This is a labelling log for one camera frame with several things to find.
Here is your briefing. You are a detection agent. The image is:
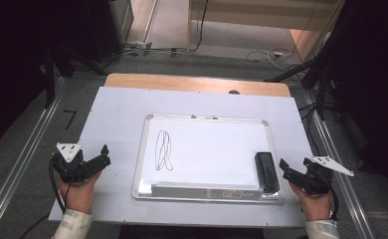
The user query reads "person's left hand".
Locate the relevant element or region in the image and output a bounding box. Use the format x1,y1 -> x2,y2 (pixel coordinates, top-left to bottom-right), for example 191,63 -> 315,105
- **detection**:
57,170 -> 103,215

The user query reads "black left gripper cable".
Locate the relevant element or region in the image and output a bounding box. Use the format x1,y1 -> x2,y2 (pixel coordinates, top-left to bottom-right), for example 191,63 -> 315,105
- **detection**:
17,154 -> 68,239

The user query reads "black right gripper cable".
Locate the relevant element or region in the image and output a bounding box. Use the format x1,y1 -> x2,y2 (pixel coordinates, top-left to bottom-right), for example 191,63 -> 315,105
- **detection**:
320,171 -> 341,222

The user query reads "dark curtain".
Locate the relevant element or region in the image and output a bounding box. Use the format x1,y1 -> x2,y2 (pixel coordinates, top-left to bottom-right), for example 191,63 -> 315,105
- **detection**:
0,0 -> 94,157
325,0 -> 388,208

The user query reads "black hanging cable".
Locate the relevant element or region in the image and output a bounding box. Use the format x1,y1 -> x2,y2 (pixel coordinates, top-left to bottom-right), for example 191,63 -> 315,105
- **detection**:
189,0 -> 210,53

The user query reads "aluminium floor rail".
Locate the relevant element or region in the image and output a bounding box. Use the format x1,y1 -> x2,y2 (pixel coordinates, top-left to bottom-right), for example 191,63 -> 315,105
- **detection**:
301,90 -> 378,239
0,77 -> 68,239

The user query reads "light wooden furniture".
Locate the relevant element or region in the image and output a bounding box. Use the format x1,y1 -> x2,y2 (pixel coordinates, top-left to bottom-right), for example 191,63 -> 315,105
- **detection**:
186,0 -> 346,63

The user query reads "white table cover board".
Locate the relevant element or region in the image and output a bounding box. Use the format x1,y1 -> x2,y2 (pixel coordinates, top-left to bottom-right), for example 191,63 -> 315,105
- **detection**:
48,86 -> 337,230

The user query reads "black metal stand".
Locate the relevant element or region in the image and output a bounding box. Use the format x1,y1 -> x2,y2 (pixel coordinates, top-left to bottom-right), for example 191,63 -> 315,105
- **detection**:
264,49 -> 337,121
43,42 -> 109,110

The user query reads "dark cabinet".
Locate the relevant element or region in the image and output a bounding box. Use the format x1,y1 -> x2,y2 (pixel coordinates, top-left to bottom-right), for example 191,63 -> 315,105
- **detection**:
85,0 -> 135,63

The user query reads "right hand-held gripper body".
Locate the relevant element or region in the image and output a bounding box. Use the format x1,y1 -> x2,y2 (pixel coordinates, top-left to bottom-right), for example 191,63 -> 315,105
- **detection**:
302,155 -> 355,196

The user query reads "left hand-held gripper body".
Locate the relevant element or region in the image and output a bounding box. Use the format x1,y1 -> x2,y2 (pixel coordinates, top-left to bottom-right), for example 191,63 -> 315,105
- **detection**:
51,142 -> 94,184

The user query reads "wooden table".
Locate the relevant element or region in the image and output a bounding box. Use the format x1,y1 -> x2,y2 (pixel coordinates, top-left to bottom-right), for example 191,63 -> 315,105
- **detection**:
103,73 -> 292,99

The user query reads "person's right hand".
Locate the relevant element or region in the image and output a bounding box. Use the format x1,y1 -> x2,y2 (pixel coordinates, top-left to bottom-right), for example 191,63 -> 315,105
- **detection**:
289,182 -> 335,222

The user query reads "white floor cable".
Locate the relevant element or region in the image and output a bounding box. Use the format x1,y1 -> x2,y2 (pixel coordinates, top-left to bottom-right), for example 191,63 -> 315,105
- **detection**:
245,47 -> 295,65

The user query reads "silver framed whiteboard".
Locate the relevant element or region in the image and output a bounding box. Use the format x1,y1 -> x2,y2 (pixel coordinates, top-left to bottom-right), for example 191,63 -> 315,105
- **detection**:
131,114 -> 285,204

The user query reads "black whiteboard eraser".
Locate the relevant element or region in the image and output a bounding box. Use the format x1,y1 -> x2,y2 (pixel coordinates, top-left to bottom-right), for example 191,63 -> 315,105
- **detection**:
254,151 -> 282,194

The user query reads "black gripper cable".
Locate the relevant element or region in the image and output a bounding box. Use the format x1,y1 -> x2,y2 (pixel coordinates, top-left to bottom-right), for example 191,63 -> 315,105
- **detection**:
320,171 -> 341,222
17,154 -> 68,239

